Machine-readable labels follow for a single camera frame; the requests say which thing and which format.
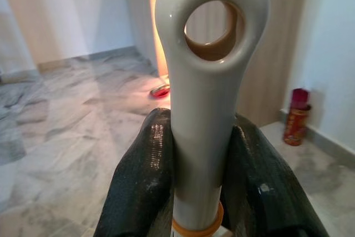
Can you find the light wood cabinet panel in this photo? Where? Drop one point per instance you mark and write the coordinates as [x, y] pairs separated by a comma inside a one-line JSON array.
[[277, 54]]

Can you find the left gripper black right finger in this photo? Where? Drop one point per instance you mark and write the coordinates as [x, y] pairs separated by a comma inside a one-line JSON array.
[[263, 181]]

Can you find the orange jar with red lid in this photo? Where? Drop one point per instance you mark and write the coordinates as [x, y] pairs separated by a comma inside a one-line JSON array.
[[295, 126]]

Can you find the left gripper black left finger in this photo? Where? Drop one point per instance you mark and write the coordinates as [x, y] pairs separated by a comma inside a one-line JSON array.
[[138, 170]]

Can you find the small red floor dish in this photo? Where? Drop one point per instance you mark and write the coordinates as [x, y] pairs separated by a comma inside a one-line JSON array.
[[160, 92]]

